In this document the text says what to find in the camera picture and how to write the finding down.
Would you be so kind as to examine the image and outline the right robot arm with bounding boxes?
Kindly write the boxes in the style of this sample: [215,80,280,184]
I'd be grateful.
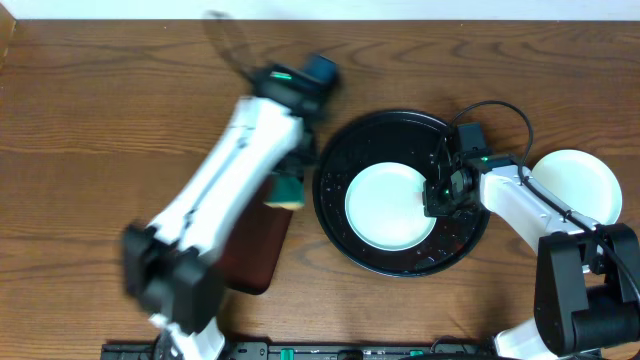
[423,153,639,359]

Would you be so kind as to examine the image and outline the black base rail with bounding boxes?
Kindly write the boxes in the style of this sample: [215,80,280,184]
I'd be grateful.
[100,339,497,360]

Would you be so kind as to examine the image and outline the black rectangular tray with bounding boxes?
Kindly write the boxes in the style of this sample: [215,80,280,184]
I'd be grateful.
[215,180,293,295]

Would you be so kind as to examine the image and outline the green sponge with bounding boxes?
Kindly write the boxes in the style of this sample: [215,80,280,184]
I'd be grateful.
[264,175,305,211]

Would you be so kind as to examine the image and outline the pale green plate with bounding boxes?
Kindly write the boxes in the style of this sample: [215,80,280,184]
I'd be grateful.
[532,149,623,225]
[345,162,436,252]

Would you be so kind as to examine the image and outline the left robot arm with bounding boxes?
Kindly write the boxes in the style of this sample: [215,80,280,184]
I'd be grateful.
[122,55,338,359]

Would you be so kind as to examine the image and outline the black round tray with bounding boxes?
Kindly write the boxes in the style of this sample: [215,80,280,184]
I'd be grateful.
[312,110,490,277]

